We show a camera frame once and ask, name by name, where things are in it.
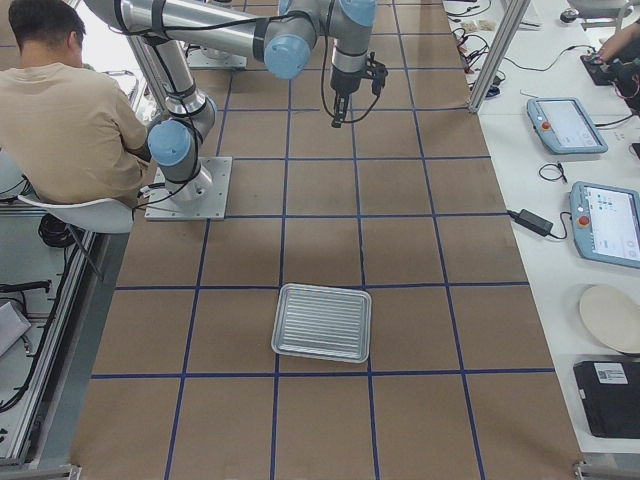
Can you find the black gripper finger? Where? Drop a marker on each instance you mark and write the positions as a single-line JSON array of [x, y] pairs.
[[340, 110]]

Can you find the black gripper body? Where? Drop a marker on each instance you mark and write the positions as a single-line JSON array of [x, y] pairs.
[[343, 83]]

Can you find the silver ridged metal tray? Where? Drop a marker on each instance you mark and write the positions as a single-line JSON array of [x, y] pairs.
[[323, 322]]

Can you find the black power adapter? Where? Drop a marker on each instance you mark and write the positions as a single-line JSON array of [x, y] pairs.
[[535, 223]]

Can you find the far blue teach pendant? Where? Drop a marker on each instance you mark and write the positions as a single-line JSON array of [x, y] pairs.
[[564, 127]]

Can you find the blue teach pendant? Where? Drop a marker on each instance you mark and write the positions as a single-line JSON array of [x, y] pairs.
[[564, 127], [605, 223]]

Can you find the white plastic chair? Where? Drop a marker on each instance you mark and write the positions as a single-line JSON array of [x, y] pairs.
[[103, 216]]

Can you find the seated person in beige shirt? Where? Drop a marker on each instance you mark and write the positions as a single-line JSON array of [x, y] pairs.
[[70, 130]]

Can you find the near blue teach pendant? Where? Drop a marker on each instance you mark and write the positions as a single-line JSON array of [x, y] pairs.
[[605, 223]]

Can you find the beige round plate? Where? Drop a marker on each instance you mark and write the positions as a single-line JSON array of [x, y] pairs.
[[611, 317]]

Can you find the black flat box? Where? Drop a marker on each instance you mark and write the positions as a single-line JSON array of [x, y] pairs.
[[609, 391]]

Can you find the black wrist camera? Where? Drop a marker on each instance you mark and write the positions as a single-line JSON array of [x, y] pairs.
[[377, 73]]

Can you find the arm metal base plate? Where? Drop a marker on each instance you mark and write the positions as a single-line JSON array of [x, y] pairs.
[[215, 60], [204, 197]]

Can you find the aluminium frame post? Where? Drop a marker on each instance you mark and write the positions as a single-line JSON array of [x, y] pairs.
[[497, 51]]

